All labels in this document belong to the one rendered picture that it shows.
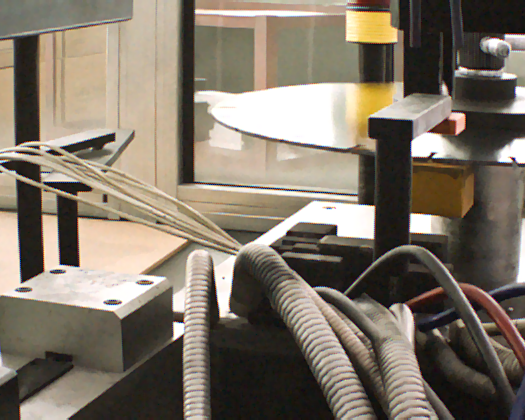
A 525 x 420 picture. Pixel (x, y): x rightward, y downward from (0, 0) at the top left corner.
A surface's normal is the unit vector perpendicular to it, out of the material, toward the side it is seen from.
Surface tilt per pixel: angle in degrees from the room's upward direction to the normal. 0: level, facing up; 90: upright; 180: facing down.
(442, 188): 90
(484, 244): 90
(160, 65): 90
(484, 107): 5
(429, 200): 90
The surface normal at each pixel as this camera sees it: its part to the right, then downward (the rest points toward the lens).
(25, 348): -0.34, 0.21
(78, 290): 0.00, -0.97
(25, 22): 0.94, 0.08
